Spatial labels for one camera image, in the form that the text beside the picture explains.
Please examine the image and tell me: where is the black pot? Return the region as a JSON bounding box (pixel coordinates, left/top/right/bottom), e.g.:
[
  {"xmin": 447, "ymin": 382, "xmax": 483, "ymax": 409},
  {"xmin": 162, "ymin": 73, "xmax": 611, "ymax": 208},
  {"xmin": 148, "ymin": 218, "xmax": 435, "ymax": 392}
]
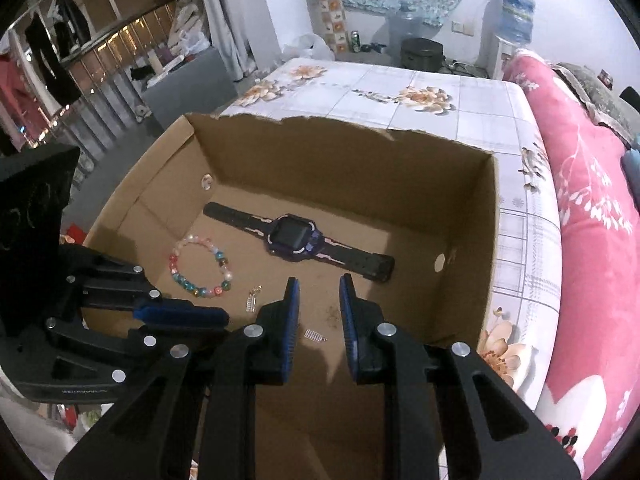
[{"xmin": 400, "ymin": 37, "xmax": 445, "ymax": 72}]

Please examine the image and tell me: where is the floral white bed sheet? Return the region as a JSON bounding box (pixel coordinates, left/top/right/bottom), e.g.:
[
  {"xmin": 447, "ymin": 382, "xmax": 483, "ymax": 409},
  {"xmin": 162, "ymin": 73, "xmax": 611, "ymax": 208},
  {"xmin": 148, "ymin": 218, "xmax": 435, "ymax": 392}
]
[{"xmin": 220, "ymin": 57, "xmax": 561, "ymax": 411}]

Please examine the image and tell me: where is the pink floral blanket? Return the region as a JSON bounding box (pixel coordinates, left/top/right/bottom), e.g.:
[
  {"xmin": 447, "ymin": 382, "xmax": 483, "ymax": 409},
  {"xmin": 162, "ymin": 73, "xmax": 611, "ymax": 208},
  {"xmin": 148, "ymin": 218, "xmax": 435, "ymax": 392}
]
[{"xmin": 502, "ymin": 50, "xmax": 640, "ymax": 478}]

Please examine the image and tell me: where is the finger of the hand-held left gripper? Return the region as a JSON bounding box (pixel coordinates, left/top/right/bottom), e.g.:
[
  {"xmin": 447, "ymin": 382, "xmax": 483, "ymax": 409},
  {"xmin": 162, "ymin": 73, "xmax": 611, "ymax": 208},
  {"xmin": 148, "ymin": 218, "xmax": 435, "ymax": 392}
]
[
  {"xmin": 62, "ymin": 245, "xmax": 230, "ymax": 333},
  {"xmin": 45, "ymin": 317, "xmax": 227, "ymax": 388}
]

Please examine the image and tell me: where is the white curtain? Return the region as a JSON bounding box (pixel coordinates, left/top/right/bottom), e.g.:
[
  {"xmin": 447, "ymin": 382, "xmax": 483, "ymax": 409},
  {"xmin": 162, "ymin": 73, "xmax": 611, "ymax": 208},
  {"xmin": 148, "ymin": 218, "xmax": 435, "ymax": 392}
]
[{"xmin": 197, "ymin": 0, "xmax": 251, "ymax": 78}]

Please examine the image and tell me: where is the shiny metal rack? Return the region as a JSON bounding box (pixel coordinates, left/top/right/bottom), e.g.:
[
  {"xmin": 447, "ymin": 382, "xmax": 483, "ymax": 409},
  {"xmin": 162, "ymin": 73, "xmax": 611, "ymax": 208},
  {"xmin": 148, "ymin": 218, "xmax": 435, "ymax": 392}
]
[{"xmin": 7, "ymin": 0, "xmax": 183, "ymax": 161}]

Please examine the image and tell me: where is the orange patterned cloth strip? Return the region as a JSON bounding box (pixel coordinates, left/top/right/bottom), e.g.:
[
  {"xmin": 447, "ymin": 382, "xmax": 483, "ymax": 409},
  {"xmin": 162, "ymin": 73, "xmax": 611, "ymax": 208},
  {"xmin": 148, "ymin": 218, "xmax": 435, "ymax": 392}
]
[{"xmin": 310, "ymin": 0, "xmax": 348, "ymax": 53}]

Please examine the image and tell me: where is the colourful bead bracelet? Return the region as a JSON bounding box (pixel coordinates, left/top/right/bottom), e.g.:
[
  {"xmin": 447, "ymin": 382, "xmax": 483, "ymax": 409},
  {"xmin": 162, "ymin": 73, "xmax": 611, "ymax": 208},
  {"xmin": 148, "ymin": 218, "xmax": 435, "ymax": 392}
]
[{"xmin": 169, "ymin": 234, "xmax": 235, "ymax": 298}]

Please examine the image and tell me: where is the blue cloth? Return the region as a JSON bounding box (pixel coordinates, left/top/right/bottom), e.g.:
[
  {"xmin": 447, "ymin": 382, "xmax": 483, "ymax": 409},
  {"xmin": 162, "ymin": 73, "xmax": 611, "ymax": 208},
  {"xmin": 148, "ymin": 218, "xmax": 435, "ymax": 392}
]
[{"xmin": 620, "ymin": 149, "xmax": 640, "ymax": 188}]

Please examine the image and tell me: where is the pile of white packages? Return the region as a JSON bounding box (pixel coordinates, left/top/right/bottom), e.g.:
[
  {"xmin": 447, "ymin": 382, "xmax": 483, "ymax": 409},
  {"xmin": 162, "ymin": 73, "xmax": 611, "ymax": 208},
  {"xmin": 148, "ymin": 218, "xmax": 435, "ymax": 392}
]
[{"xmin": 150, "ymin": 0, "xmax": 211, "ymax": 78}]

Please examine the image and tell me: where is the black purple smartwatch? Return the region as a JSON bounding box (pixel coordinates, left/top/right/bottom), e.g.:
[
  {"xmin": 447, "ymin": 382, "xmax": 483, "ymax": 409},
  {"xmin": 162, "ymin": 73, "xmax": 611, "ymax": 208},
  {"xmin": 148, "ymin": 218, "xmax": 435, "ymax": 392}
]
[{"xmin": 202, "ymin": 201, "xmax": 396, "ymax": 282}]

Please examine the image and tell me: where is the grey blanket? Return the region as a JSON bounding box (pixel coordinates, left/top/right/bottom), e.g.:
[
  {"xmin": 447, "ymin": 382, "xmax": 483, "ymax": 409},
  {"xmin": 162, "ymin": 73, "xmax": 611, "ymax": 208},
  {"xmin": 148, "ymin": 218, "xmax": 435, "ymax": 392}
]
[{"xmin": 555, "ymin": 62, "xmax": 640, "ymax": 146}]

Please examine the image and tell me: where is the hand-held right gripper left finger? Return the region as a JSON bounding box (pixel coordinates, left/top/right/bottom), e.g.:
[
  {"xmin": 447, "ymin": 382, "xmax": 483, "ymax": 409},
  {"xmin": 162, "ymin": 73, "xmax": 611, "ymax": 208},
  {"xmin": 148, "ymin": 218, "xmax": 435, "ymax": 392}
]
[{"xmin": 54, "ymin": 276, "xmax": 301, "ymax": 480}]

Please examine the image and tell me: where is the grey box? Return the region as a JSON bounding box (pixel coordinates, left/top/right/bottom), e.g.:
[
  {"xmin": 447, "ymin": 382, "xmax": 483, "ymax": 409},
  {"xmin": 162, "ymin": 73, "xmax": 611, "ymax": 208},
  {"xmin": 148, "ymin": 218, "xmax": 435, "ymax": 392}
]
[{"xmin": 145, "ymin": 46, "xmax": 238, "ymax": 131}]

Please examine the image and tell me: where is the red hanging garment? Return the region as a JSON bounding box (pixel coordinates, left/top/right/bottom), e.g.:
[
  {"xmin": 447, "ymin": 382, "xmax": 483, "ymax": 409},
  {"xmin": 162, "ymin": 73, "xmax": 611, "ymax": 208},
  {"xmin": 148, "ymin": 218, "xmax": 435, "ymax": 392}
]
[{"xmin": 0, "ymin": 55, "xmax": 36, "ymax": 133}]

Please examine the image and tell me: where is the brown cardboard box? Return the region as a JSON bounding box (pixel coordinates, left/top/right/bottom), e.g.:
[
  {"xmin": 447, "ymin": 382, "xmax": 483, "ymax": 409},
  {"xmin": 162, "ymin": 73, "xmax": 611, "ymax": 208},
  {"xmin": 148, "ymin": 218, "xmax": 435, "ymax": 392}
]
[{"xmin": 80, "ymin": 112, "xmax": 501, "ymax": 480}]

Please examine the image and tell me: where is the white plastic bag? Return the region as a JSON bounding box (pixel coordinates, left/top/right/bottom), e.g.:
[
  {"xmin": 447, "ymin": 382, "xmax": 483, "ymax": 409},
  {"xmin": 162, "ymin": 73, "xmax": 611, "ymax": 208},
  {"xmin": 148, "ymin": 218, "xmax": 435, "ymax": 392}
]
[{"xmin": 283, "ymin": 32, "xmax": 335, "ymax": 63}]

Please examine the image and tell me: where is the black hanging garment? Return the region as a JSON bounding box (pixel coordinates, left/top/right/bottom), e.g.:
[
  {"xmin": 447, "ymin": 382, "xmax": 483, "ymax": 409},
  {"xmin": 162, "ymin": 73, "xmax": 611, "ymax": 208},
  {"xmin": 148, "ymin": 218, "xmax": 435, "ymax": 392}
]
[{"xmin": 25, "ymin": 0, "xmax": 93, "ymax": 106}]

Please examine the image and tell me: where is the white water dispenser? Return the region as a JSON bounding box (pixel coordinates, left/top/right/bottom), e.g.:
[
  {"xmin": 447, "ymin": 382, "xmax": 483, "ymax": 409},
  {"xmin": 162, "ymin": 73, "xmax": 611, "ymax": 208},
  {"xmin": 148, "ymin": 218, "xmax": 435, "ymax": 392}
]
[{"xmin": 480, "ymin": 35, "xmax": 521, "ymax": 81}]

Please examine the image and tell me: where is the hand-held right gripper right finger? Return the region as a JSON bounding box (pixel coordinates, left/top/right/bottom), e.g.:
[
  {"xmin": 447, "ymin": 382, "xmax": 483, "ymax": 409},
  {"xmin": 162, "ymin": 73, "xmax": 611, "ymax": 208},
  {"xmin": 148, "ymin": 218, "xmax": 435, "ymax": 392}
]
[{"xmin": 339, "ymin": 274, "xmax": 583, "ymax": 480}]

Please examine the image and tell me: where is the clear empty water jug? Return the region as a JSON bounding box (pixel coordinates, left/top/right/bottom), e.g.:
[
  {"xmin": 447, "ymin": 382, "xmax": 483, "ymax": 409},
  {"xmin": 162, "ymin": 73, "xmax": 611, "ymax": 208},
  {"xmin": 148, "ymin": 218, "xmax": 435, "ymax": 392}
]
[{"xmin": 387, "ymin": 2, "xmax": 426, "ymax": 66}]

